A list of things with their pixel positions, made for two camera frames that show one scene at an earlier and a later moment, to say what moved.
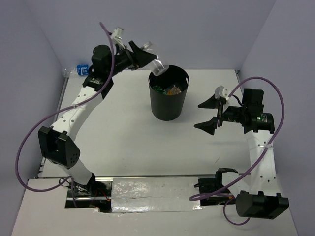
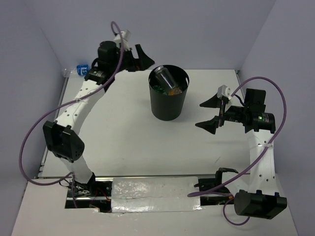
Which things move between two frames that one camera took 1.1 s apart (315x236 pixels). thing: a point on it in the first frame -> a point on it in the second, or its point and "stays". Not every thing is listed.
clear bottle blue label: (81, 70) stays
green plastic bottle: (158, 89) stays
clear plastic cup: (159, 66) -> (165, 78)
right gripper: (209, 126) stays
